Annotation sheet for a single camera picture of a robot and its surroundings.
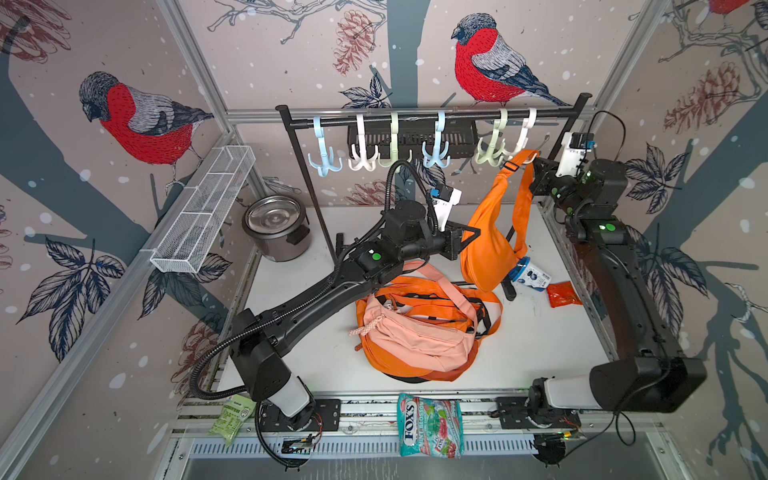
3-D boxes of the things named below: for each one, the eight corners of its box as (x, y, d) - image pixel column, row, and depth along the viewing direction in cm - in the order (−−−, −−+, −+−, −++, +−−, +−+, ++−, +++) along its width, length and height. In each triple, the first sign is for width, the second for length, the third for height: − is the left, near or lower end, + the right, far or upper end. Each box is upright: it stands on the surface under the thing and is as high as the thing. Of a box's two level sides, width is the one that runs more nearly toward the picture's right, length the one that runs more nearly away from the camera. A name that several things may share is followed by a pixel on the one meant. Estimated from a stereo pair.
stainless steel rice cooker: (255, 265, 106) (234, 234, 92) (269, 227, 117) (252, 194, 104) (311, 265, 106) (298, 234, 92) (319, 227, 117) (309, 194, 103)
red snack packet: (551, 307, 94) (554, 303, 92) (543, 285, 99) (546, 281, 97) (577, 307, 94) (581, 303, 92) (568, 285, 99) (572, 281, 97)
